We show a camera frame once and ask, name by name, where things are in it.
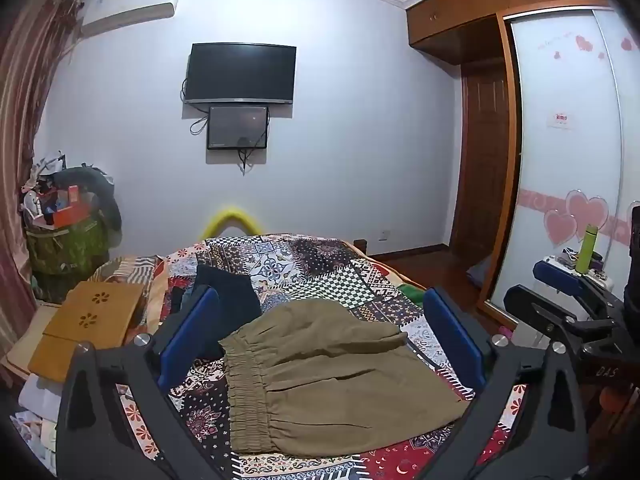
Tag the small black wall panel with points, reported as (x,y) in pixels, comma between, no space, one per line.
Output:
(237,127)

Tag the green bottle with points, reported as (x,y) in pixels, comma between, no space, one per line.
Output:
(586,250)

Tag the green cloth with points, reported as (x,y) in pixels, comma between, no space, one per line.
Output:
(412,294)

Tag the wooden lap desk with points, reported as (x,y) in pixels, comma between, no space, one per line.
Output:
(90,325)

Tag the white papers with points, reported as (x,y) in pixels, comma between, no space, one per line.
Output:
(35,410)

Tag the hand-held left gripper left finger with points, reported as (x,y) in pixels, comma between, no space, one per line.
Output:
(192,330)

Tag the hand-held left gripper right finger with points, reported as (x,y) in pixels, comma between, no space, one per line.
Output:
(452,335)

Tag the olive green pants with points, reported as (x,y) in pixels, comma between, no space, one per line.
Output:
(320,370)

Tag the orange box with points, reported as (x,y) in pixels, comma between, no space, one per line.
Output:
(70,210)

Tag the patchwork printed blanket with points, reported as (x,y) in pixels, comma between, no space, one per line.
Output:
(320,270)

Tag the striped red curtain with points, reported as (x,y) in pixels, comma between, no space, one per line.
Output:
(20,160)

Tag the wooden wardrobe with heart doors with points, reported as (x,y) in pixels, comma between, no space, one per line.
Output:
(565,85)

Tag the dark navy pants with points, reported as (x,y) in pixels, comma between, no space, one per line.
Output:
(230,300)

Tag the yellow foam arch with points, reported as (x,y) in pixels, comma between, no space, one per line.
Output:
(235,217)

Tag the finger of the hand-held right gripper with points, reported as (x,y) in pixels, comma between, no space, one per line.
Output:
(556,273)
(537,307)

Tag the black wall television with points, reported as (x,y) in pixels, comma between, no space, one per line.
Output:
(240,72)

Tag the white air conditioner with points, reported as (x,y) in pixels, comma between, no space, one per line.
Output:
(125,12)

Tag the white wall outlet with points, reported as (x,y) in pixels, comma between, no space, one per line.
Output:
(383,235)

